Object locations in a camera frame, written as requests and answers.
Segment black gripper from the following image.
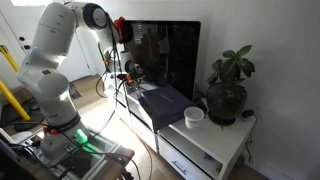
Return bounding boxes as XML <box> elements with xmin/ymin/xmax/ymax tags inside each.
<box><xmin>126</xmin><ymin>64</ymin><xmax>144</xmax><ymax>83</ymax></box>

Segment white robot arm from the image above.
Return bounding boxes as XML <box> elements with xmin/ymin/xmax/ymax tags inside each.
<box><xmin>17</xmin><ymin>2</ymin><xmax>120</xmax><ymax>164</ymax></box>

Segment dark navy flat box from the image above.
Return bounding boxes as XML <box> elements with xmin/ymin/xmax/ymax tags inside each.
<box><xmin>139</xmin><ymin>86</ymin><xmax>193</xmax><ymax>131</ymax></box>

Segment large black television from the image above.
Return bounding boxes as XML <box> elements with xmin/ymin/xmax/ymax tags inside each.
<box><xmin>124</xmin><ymin>20</ymin><xmax>201</xmax><ymax>100</ymax></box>

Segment red hat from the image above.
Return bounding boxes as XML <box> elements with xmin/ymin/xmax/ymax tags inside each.
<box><xmin>114</xmin><ymin>17</ymin><xmax>133</xmax><ymax>44</ymax></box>

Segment white plastic cup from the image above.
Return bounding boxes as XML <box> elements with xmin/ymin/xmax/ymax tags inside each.
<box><xmin>184</xmin><ymin>107</ymin><xmax>204</xmax><ymax>129</ymax></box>

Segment white tv stand cabinet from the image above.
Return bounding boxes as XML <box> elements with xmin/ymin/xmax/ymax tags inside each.
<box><xmin>103</xmin><ymin>73</ymin><xmax>256</xmax><ymax>180</ymax></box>

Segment potted green plant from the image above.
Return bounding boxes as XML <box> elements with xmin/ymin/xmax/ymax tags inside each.
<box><xmin>206</xmin><ymin>45</ymin><xmax>255</xmax><ymax>126</ymax></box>

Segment yellow metal pole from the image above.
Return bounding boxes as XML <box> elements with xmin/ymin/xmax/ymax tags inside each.
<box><xmin>0</xmin><ymin>45</ymin><xmax>31</xmax><ymax>121</ymax></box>

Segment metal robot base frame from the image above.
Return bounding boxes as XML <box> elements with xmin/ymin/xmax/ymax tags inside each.
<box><xmin>20</xmin><ymin>129</ymin><xmax>134</xmax><ymax>180</ymax></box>

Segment black power adapter with cable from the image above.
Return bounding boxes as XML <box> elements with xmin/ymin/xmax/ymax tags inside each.
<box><xmin>242</xmin><ymin>109</ymin><xmax>257</xmax><ymax>163</ymax></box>

